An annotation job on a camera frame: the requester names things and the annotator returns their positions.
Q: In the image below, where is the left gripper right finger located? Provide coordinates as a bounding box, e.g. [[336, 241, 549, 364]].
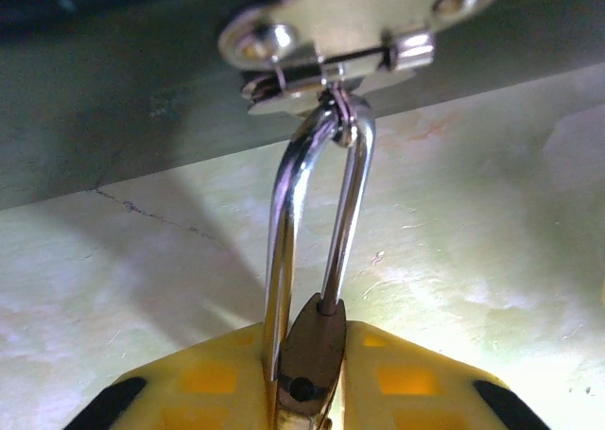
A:
[[338, 319, 553, 430]]

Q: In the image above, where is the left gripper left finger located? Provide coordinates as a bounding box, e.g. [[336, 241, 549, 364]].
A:
[[62, 322, 271, 430]]

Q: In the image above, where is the brass padlock with silver shackle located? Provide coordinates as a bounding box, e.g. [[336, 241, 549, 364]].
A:
[[261, 94, 378, 430]]

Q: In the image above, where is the silver metal hasp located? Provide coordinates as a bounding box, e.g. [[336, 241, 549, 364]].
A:
[[216, 0, 515, 118]]

